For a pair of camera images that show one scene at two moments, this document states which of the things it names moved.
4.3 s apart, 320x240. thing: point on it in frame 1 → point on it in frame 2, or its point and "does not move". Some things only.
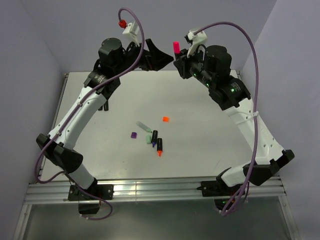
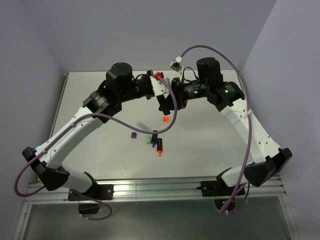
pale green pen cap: x=148 y=139 does not move
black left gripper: x=154 y=59 → x=148 y=78
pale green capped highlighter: x=143 y=126 does not move
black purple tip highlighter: x=154 y=138 does not move
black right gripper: x=182 y=65 → x=178 y=87
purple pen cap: x=133 y=135 does not move
